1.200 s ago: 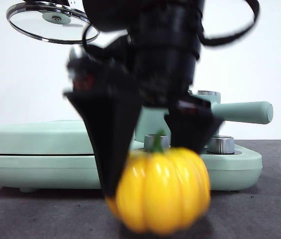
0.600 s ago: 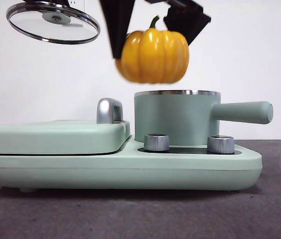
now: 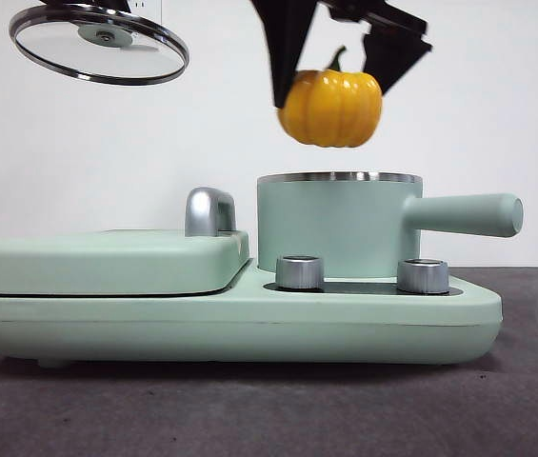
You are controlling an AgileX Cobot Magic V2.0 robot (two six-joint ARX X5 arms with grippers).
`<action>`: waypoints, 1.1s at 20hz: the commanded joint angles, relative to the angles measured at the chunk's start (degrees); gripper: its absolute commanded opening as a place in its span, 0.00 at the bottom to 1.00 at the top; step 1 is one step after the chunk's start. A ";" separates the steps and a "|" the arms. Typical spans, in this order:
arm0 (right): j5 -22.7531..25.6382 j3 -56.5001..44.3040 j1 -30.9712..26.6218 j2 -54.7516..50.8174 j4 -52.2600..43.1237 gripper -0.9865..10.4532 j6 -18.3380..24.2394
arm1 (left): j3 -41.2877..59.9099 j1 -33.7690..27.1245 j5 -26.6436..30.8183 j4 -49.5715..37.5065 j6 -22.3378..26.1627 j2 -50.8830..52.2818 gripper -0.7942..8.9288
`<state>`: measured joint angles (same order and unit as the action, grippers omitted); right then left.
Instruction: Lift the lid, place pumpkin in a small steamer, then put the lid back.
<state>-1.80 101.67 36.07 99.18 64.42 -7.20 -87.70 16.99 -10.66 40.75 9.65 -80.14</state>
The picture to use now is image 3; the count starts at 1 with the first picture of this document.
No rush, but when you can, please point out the glass lid with mint knob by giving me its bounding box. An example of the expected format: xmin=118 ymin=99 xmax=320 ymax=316
xmin=9 ymin=3 xmax=191 ymax=87

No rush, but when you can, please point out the yellow toy pumpkin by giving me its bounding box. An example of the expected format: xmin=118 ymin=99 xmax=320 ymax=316
xmin=276 ymin=46 xmax=384 ymax=149

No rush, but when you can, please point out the silver control dial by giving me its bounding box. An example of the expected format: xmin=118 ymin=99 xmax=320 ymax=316
xmin=275 ymin=255 xmax=326 ymax=290
xmin=396 ymin=259 xmax=449 ymax=294

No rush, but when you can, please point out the mint green breakfast maker base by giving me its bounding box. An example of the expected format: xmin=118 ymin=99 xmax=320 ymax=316
xmin=0 ymin=260 xmax=504 ymax=370

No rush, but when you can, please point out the white wall socket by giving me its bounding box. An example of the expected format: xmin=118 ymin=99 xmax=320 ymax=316
xmin=125 ymin=0 xmax=163 ymax=28

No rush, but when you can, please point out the mint green pot with handle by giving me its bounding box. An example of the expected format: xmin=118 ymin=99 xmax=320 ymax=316
xmin=255 ymin=170 xmax=525 ymax=282

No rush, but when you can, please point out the mint green cover, silver handle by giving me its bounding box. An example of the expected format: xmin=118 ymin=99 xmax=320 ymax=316
xmin=0 ymin=188 xmax=250 ymax=297

